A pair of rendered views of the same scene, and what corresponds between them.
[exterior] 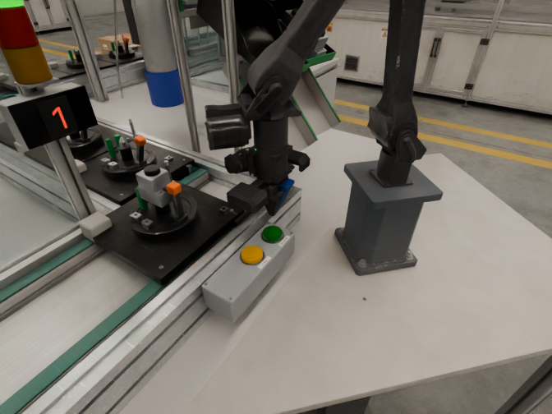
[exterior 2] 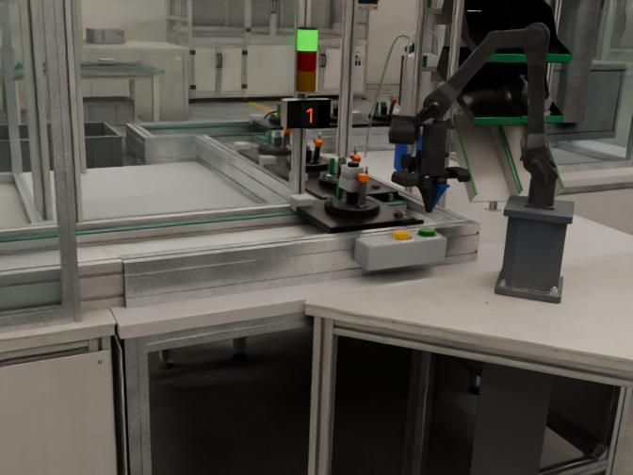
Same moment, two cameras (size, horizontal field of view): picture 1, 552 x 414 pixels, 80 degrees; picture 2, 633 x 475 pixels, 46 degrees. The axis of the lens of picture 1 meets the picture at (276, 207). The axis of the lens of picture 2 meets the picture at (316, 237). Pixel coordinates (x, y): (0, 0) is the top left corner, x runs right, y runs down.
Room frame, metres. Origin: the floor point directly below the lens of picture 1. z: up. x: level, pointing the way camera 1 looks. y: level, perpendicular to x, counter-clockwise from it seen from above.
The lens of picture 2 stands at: (-1.11, -0.64, 1.49)
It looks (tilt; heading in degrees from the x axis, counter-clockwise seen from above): 18 degrees down; 31
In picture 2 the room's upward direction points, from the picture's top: 2 degrees clockwise
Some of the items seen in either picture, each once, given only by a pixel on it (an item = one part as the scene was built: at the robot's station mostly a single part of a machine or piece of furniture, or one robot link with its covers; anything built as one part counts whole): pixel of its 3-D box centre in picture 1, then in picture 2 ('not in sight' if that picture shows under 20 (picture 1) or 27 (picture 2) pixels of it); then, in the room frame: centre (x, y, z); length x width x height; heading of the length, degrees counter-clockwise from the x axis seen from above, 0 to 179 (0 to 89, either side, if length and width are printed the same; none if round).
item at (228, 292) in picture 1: (252, 266); (400, 249); (0.44, 0.05, 0.93); 0.21 x 0.07 x 0.06; 147
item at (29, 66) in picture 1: (28, 62); (305, 80); (0.54, 0.38, 1.28); 0.05 x 0.05 x 0.05
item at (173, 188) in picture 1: (173, 199); (361, 188); (0.52, 0.20, 1.04); 0.04 x 0.02 x 0.08; 57
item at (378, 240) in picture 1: (381, 216); (534, 247); (0.56, -0.23, 0.96); 0.15 x 0.15 x 0.20; 12
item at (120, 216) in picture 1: (166, 222); (350, 213); (0.54, 0.24, 0.96); 0.24 x 0.24 x 0.02; 57
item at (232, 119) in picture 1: (244, 111); (416, 121); (0.49, 0.05, 1.23); 0.12 x 0.08 x 0.11; 105
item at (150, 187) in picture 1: (152, 181); (350, 174); (0.55, 0.25, 1.06); 0.08 x 0.04 x 0.07; 58
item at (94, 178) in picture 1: (125, 150); (342, 170); (0.77, 0.39, 1.01); 0.24 x 0.24 x 0.13; 57
